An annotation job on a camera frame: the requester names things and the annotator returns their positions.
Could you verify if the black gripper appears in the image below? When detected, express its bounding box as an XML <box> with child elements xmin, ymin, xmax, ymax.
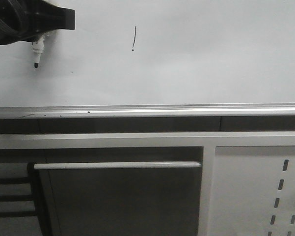
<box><xmin>0</xmin><ymin>0</ymin><xmax>76</xmax><ymax>45</ymax></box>

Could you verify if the white whiteboard marker pen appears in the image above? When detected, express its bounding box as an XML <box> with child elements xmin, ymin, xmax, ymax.
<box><xmin>32</xmin><ymin>34</ymin><xmax>45</xmax><ymax>68</ymax></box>

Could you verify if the black chair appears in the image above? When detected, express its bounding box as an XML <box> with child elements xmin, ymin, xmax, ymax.
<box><xmin>0</xmin><ymin>162</ymin><xmax>53</xmax><ymax>236</ymax></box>

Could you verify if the white perforated metal panel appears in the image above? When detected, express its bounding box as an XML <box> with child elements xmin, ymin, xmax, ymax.
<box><xmin>208</xmin><ymin>146</ymin><xmax>295</xmax><ymax>236</ymax></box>

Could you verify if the white whiteboard with aluminium frame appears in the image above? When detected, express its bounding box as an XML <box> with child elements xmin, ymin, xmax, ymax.
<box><xmin>0</xmin><ymin>0</ymin><xmax>295</xmax><ymax>118</ymax></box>

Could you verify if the white metal table frame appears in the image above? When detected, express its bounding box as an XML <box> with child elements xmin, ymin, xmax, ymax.
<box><xmin>0</xmin><ymin>131</ymin><xmax>295</xmax><ymax>236</ymax></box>

